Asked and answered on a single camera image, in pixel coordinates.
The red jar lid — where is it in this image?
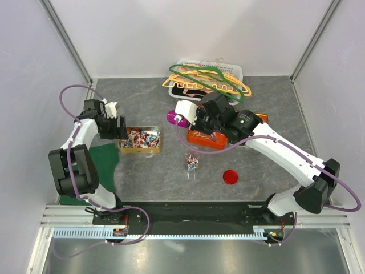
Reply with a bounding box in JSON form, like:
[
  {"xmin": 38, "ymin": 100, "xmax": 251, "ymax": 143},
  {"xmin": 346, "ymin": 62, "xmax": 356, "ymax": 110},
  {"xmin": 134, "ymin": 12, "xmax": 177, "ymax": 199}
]
[{"xmin": 222, "ymin": 170, "xmax": 238, "ymax": 185}]

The black garment in basket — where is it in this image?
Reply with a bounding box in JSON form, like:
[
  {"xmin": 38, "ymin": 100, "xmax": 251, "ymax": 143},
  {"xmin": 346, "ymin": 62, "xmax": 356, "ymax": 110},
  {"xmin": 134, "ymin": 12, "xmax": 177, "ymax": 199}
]
[{"xmin": 171, "ymin": 87, "xmax": 206, "ymax": 99}]

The gold tin of candies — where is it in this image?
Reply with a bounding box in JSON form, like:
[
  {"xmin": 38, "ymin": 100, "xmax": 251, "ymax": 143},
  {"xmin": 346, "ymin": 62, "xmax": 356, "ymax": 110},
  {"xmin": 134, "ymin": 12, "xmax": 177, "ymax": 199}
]
[{"xmin": 117, "ymin": 126, "xmax": 161, "ymax": 154}]

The orange tray of lollipops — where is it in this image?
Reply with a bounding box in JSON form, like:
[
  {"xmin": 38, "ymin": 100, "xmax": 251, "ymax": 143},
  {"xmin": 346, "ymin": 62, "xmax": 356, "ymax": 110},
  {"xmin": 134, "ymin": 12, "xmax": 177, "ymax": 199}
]
[{"xmin": 186, "ymin": 130, "xmax": 228, "ymax": 150}]

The orange clothes hanger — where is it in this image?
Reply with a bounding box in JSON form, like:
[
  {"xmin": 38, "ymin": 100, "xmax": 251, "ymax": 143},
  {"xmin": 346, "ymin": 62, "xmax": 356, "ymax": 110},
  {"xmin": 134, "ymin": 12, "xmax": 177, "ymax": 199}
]
[{"xmin": 162, "ymin": 71, "xmax": 252, "ymax": 96}]

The green cloth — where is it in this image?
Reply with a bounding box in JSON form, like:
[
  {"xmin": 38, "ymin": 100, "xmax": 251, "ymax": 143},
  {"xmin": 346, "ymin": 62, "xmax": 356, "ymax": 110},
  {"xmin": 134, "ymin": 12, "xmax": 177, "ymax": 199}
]
[{"xmin": 59, "ymin": 143, "xmax": 120, "ymax": 206}]

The purple plastic scoop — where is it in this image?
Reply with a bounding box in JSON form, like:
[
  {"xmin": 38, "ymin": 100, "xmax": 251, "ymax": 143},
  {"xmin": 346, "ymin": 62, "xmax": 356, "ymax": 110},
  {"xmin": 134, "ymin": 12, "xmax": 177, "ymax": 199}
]
[{"xmin": 167, "ymin": 110, "xmax": 189, "ymax": 128}]

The yellow clothes hanger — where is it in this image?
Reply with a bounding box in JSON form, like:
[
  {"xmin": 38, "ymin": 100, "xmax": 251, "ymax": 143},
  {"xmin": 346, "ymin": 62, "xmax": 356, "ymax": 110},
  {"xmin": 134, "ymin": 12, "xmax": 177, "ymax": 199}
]
[{"xmin": 168, "ymin": 67, "xmax": 252, "ymax": 97}]

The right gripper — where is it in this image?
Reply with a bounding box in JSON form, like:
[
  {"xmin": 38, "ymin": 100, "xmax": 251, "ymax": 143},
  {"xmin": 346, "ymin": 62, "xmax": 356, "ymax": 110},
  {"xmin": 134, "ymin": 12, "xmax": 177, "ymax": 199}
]
[{"xmin": 185, "ymin": 106, "xmax": 223, "ymax": 136}]

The clear glass jar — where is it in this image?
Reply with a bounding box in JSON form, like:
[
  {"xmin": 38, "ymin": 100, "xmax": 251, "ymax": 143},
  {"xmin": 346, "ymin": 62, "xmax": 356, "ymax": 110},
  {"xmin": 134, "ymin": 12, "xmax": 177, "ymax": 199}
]
[{"xmin": 185, "ymin": 151, "xmax": 200, "ymax": 179}]

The purple cable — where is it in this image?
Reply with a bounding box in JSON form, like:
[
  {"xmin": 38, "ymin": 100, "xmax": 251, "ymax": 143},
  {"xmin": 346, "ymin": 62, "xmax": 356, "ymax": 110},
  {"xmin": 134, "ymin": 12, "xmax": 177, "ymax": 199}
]
[
  {"xmin": 175, "ymin": 121, "xmax": 359, "ymax": 248},
  {"xmin": 51, "ymin": 84, "xmax": 151, "ymax": 259}
]

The floral pink cloth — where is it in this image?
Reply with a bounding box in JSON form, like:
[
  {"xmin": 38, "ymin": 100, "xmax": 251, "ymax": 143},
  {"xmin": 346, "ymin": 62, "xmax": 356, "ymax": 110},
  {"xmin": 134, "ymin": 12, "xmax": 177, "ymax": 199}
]
[{"xmin": 169, "ymin": 64, "xmax": 242, "ymax": 98}]

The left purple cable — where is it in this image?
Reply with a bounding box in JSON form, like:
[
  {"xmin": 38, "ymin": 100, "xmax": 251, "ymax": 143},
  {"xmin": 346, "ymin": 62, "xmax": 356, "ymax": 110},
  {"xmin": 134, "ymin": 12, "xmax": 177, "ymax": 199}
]
[{"xmin": 51, "ymin": 84, "xmax": 151, "ymax": 259}]

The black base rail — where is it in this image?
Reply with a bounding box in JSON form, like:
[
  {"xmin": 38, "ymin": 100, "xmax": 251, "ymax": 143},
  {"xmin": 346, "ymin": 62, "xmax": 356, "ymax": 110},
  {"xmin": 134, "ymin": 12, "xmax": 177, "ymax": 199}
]
[{"xmin": 85, "ymin": 201, "xmax": 295, "ymax": 235}]

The white plastic basket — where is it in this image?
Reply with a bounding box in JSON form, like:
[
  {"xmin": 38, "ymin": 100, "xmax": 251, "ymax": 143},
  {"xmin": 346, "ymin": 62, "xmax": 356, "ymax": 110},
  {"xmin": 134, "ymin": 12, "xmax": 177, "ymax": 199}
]
[{"xmin": 168, "ymin": 59, "xmax": 244, "ymax": 106}]

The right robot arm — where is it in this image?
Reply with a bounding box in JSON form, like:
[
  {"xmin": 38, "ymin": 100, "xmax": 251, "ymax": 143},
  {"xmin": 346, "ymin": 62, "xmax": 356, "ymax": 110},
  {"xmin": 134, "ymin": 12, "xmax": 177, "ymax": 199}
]
[{"xmin": 192, "ymin": 92, "xmax": 340, "ymax": 225}]

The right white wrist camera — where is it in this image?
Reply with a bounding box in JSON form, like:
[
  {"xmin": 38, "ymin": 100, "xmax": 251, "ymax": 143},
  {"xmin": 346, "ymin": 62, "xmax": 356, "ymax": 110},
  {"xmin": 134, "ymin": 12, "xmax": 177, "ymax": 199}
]
[{"xmin": 175, "ymin": 100, "xmax": 199, "ymax": 125}]

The grey cable duct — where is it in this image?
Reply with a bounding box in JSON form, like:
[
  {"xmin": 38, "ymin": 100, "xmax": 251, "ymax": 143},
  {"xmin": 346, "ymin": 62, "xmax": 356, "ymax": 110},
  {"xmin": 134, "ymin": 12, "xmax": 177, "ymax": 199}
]
[{"xmin": 53, "ymin": 227, "xmax": 269, "ymax": 240}]

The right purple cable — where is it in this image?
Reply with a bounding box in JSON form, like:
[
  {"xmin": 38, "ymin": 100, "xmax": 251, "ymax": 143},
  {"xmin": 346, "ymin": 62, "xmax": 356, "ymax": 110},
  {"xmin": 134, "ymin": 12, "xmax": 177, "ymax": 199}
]
[{"xmin": 175, "ymin": 121, "xmax": 359, "ymax": 248}]

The green clothes hanger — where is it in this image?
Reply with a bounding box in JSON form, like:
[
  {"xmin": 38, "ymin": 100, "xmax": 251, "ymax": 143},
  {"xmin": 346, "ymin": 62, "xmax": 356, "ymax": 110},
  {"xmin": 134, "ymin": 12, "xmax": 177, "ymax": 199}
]
[{"xmin": 168, "ymin": 64, "xmax": 246, "ymax": 102}]

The gold tin of gummies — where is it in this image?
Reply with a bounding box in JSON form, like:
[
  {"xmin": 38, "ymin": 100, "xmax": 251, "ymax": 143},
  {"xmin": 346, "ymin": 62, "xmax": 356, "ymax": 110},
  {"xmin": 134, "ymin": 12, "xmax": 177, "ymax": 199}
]
[{"xmin": 254, "ymin": 113, "xmax": 269, "ymax": 123}]

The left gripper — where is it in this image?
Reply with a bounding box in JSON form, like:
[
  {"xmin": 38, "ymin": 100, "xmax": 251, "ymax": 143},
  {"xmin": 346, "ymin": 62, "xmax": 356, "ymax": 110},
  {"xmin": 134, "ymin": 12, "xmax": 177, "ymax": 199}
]
[{"xmin": 99, "ymin": 115, "xmax": 128, "ymax": 140}]

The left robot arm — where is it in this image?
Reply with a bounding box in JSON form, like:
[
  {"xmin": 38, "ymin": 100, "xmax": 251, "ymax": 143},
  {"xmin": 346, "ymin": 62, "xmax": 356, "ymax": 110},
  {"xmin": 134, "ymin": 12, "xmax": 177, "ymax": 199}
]
[{"xmin": 48, "ymin": 99, "xmax": 128, "ymax": 224}]

